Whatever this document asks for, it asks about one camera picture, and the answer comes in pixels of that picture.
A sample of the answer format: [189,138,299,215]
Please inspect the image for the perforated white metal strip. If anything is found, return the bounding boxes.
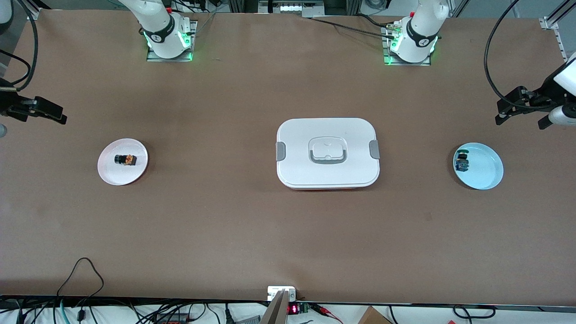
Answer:
[556,28,569,61]

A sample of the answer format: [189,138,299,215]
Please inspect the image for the light blue plate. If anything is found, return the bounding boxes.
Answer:
[453,143,504,190]

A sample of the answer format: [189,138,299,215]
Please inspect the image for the pink plate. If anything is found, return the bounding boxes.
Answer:
[97,138,149,186]

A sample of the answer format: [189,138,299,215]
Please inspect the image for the white lunch box grey latches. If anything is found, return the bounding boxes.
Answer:
[275,118,381,190]

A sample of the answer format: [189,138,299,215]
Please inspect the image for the grey control box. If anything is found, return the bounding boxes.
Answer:
[259,0,325,18]

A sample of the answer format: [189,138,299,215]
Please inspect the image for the brown cardboard box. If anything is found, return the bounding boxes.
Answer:
[358,306,392,324]

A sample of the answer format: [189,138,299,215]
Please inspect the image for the red clip lead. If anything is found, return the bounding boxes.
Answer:
[310,304,342,324]

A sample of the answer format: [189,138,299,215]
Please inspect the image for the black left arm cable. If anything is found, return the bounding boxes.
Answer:
[484,0,547,111]

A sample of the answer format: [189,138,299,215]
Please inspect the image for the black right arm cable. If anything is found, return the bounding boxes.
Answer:
[0,0,39,90]

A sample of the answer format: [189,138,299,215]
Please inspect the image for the aluminium frame profile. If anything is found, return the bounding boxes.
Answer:
[20,0,41,21]
[539,0,576,30]

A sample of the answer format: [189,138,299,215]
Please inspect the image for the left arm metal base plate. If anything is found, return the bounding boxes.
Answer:
[382,25,432,66]

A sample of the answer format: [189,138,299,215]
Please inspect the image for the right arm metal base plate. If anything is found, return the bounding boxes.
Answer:
[146,20,198,62]

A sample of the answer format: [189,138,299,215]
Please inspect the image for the black looped cable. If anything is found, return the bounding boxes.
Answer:
[56,257,105,311]

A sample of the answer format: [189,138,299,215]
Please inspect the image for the black cable to arm base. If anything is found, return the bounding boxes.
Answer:
[306,13,399,39]

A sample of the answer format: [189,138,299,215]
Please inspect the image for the black cable coil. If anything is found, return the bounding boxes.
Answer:
[452,305,495,319]

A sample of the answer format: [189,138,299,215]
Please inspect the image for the white mounting bracket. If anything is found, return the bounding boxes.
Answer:
[267,286,297,301]

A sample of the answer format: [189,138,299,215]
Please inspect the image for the aluminium camera pole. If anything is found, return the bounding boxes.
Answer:
[260,290,289,324]

